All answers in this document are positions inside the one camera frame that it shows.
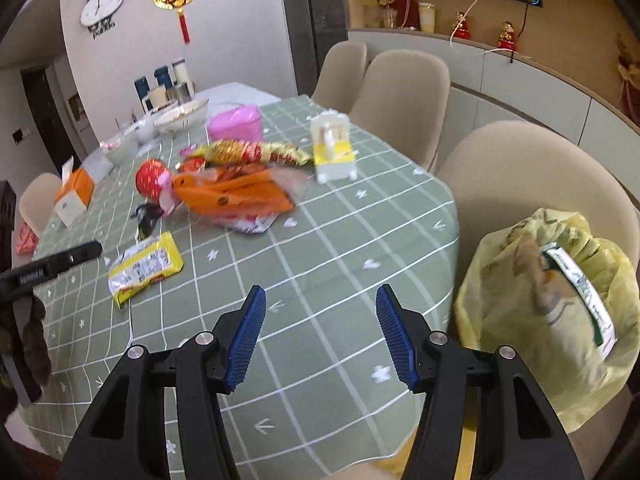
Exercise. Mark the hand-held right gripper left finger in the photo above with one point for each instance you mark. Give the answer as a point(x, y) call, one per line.
point(245, 335)

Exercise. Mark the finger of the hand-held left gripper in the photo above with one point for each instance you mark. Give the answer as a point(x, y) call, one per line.
point(65, 260)

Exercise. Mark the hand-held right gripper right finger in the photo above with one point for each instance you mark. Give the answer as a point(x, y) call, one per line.
point(395, 335)

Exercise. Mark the yellow snack packet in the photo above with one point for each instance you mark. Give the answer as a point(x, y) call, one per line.
point(145, 265)

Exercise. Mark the black wrapper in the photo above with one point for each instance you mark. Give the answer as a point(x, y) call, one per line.
point(147, 215)

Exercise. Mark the yellow plastic bag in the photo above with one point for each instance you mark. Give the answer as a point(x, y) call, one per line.
point(500, 320)

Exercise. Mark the round red foil wrapper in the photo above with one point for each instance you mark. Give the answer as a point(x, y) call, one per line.
point(150, 177)

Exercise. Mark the pink white wrapper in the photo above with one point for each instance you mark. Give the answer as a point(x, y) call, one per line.
point(169, 201)

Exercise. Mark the orange snack wrapper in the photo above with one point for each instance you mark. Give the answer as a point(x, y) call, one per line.
point(235, 195)

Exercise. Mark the gold red snack wrapper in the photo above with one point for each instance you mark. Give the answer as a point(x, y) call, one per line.
point(250, 151)

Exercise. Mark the person's left hand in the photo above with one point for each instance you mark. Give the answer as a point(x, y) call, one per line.
point(36, 345)

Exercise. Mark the pink red small wrapper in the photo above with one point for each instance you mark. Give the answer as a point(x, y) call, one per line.
point(26, 240)

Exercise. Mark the beige dining chair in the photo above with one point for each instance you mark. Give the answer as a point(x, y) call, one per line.
point(340, 75)
point(400, 100)
point(525, 170)
point(37, 200)

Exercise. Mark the orange white cardboard box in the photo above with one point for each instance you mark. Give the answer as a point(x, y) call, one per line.
point(75, 195)

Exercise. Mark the dark door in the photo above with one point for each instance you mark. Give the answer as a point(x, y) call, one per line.
point(47, 115)

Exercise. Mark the small white bowl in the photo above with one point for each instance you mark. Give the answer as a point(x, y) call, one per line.
point(143, 131)
point(119, 150)

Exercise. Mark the large patterned white bowl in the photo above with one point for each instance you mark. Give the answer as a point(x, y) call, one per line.
point(180, 120)

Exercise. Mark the cream mug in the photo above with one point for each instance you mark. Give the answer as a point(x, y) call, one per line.
point(156, 97)

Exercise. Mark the white yellow toy chair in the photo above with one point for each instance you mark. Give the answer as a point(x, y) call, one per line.
point(330, 160)

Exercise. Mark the white green label packet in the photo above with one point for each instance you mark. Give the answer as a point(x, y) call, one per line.
point(585, 305)

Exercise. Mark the metal cup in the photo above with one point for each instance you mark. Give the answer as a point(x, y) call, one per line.
point(179, 94)

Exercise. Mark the blue canister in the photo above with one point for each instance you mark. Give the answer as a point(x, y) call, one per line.
point(162, 77)

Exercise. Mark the pink plastic box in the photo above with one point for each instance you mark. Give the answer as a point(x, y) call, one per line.
point(235, 122)

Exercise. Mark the white canister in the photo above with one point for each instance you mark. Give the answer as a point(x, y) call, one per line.
point(181, 72)

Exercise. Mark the white sideboard cabinet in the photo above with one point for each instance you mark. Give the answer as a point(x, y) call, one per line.
point(525, 90)

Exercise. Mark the red gold figurine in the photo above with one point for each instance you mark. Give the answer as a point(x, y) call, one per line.
point(462, 27)
point(507, 37)

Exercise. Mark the cream cup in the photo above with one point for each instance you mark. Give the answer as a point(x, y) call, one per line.
point(426, 17)

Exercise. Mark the red gift box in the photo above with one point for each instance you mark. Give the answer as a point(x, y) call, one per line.
point(407, 10)

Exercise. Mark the red gold gift decoration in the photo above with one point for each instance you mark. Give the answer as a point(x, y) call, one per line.
point(630, 75)

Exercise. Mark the panda wall clock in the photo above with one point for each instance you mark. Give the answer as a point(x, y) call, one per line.
point(101, 7)

